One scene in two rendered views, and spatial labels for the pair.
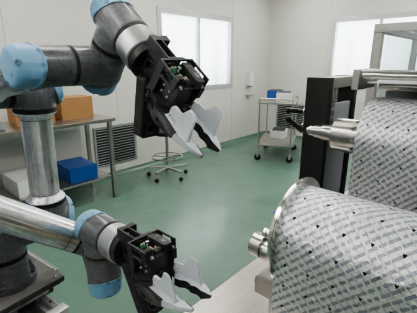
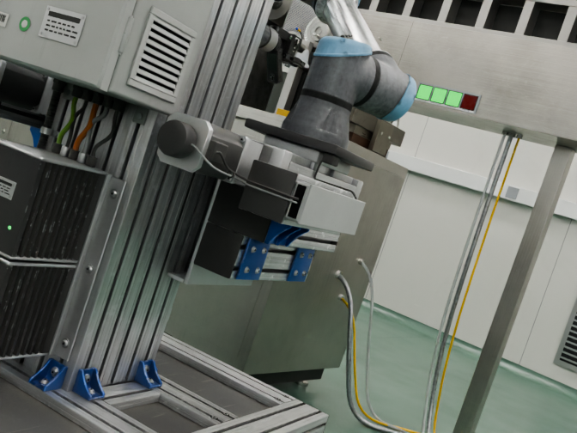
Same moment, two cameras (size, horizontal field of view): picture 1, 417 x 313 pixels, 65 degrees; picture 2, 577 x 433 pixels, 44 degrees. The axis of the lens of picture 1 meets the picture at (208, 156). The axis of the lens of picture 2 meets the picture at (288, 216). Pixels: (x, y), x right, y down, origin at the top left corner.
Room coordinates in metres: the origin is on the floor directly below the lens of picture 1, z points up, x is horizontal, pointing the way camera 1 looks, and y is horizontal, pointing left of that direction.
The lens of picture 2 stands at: (0.70, 2.44, 0.73)
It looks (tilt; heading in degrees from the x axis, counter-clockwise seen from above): 3 degrees down; 261
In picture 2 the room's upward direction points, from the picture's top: 19 degrees clockwise
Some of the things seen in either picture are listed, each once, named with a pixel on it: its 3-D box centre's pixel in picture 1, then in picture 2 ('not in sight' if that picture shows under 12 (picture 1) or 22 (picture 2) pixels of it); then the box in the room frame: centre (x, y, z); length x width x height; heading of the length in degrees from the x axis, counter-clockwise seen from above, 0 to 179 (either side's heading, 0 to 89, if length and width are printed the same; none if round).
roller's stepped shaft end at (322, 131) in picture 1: (321, 131); not in sight; (0.65, -0.23, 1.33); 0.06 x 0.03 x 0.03; 48
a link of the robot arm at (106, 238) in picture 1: (121, 243); (264, 38); (0.60, 0.18, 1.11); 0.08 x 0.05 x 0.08; 138
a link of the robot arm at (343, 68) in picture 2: not in sight; (340, 69); (0.46, 0.89, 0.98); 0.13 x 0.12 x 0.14; 27
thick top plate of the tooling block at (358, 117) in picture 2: not in sight; (361, 121); (0.16, -0.12, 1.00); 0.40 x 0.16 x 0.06; 48
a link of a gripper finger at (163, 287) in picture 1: (169, 289); (304, 57); (0.45, 0.06, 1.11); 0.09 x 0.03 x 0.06; 39
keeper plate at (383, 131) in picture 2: not in sight; (381, 137); (0.09, -0.07, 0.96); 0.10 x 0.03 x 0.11; 48
